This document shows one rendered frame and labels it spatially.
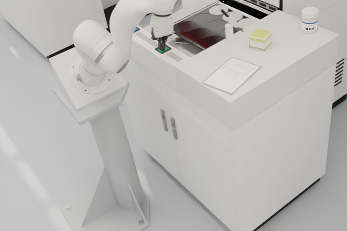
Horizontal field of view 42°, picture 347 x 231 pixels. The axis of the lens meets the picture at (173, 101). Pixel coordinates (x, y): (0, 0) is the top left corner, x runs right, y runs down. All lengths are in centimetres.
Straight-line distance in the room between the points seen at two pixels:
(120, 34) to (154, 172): 137
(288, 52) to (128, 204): 124
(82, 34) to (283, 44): 85
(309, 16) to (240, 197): 85
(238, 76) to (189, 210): 102
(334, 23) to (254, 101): 102
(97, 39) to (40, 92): 210
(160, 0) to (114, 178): 123
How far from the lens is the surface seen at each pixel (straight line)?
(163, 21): 198
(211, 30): 228
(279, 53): 196
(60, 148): 318
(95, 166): 297
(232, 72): 185
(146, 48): 210
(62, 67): 210
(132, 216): 262
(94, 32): 172
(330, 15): 264
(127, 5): 156
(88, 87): 208
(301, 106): 210
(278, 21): 218
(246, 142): 192
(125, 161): 238
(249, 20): 233
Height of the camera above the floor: 206
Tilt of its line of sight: 39 degrees down
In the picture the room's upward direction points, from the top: 10 degrees counter-clockwise
